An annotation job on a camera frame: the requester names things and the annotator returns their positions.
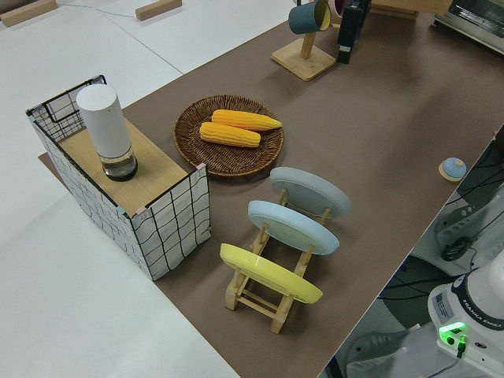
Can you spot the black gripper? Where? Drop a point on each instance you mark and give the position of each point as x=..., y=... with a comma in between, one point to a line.
x=356, y=4

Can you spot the wooden drawer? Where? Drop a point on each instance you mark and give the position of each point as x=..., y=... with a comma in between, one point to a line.
x=433, y=6

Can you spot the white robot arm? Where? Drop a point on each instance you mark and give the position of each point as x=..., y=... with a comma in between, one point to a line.
x=472, y=307

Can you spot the wooden drawer cabinet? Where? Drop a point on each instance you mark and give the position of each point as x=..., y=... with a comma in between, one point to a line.
x=393, y=6

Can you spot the pink mug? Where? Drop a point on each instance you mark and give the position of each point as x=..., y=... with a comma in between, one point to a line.
x=339, y=6

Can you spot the dark teal mug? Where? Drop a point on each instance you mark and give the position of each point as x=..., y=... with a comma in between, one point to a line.
x=305, y=17

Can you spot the wooden mug tree stand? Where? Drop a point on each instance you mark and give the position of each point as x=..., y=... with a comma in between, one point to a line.
x=305, y=59

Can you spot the brown table mat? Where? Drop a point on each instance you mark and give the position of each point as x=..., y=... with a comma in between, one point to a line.
x=374, y=118

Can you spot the cream toaster oven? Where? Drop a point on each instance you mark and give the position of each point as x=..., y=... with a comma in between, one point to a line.
x=476, y=17

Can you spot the yellow corn cob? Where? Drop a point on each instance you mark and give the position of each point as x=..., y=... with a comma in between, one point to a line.
x=228, y=134
x=248, y=119

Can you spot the grey plate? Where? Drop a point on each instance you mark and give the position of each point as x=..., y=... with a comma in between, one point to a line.
x=311, y=191

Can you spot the blue bell on wooden base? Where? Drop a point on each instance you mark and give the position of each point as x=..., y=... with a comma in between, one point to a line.
x=453, y=167

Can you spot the round wicker basket tray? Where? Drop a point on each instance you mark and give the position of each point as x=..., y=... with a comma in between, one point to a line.
x=220, y=157

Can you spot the wooden block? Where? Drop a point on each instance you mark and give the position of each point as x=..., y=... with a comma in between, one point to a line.
x=23, y=13
x=157, y=8

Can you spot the light blue plate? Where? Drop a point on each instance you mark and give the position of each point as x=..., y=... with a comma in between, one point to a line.
x=291, y=226

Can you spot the grid-patterned box with wooden top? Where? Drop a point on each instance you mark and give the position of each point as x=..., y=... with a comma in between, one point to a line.
x=130, y=157

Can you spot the yellow plate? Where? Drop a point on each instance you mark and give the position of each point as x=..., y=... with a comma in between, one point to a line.
x=267, y=275

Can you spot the white cylindrical dispenser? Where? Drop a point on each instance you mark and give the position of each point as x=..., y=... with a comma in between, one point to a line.
x=105, y=126

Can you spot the wooden plate rack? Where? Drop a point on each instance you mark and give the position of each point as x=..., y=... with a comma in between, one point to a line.
x=256, y=303

